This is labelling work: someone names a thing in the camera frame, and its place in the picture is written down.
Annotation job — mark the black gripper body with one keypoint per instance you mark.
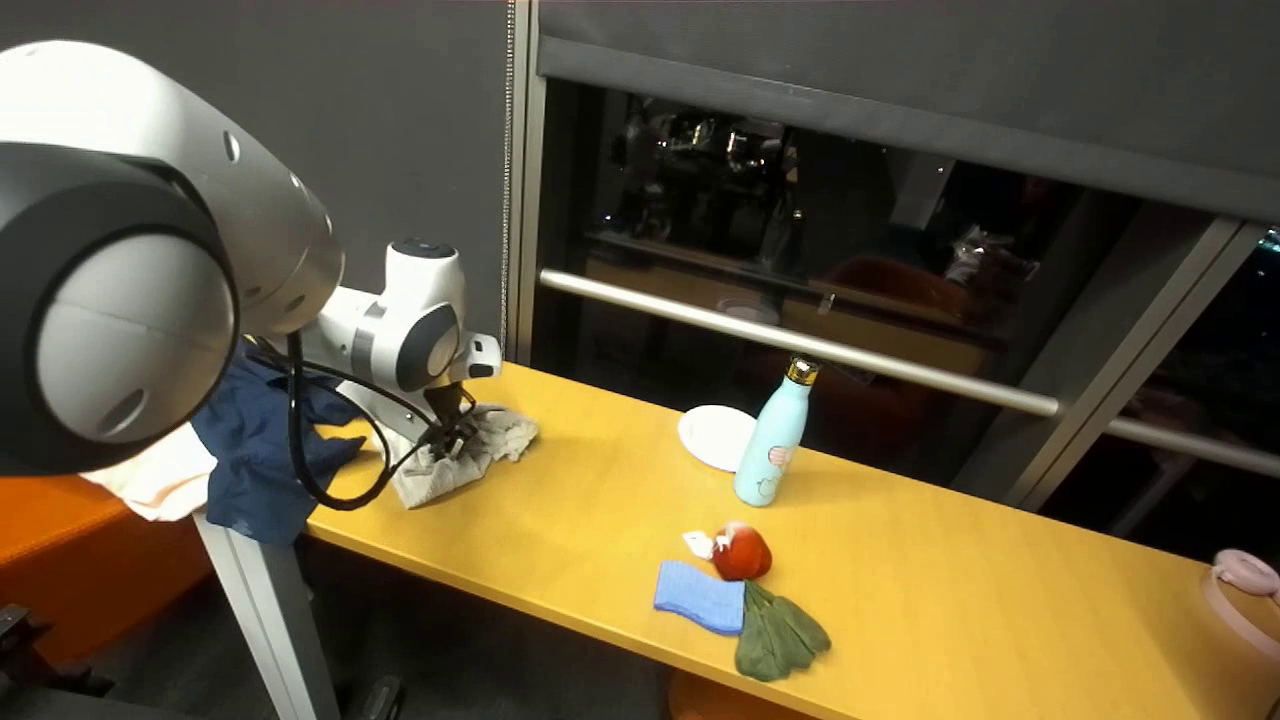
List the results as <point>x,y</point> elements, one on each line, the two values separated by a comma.
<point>451,404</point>

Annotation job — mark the white cloth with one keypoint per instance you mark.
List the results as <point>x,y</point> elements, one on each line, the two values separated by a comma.
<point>166,480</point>
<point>485,439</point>

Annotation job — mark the navy blue cloth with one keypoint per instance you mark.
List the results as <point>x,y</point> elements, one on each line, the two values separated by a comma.
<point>245,427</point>

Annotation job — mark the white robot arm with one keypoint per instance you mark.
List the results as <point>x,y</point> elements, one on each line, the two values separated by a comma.
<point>147,239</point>

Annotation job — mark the white cloth at table end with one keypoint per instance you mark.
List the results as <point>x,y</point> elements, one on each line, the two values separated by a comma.
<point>166,480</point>

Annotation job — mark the light blue cloth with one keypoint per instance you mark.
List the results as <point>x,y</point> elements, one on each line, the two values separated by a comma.
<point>703,596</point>

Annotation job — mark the green cloth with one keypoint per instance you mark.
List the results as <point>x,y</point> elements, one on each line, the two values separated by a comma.
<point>778,638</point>

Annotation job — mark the light blue water bottle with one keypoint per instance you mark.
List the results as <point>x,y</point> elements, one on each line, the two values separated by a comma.
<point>774,439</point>

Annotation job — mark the red plush toy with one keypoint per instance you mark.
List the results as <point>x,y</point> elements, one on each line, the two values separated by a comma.
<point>739,549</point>

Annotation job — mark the orange chair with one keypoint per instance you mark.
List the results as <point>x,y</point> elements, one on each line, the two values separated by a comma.
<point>87,565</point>

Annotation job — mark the metal window rail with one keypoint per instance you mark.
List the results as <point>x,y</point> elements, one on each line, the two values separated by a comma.
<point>901,370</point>

